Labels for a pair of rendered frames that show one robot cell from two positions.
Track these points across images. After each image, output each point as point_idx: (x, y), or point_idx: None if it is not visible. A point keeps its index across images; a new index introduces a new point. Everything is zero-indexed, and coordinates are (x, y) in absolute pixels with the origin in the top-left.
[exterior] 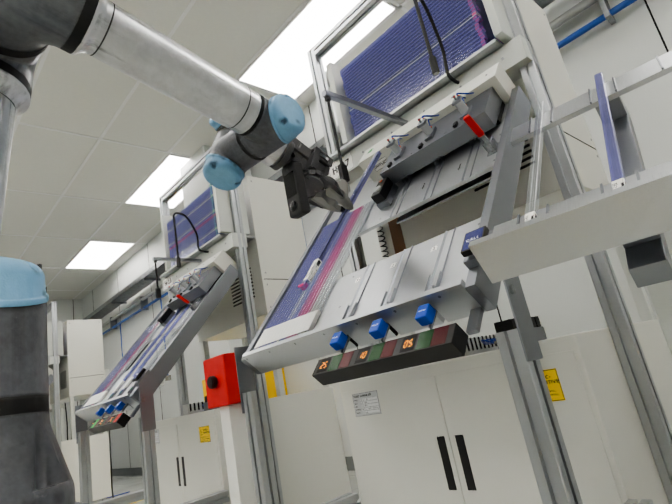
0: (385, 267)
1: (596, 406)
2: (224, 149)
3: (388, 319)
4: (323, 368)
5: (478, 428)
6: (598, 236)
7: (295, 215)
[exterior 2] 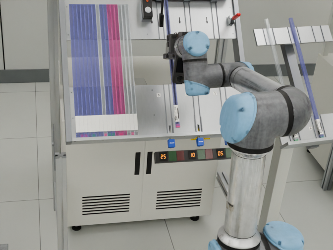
0: (181, 93)
1: (220, 141)
2: (211, 84)
3: (202, 136)
4: (164, 158)
5: (162, 149)
6: (315, 144)
7: (178, 83)
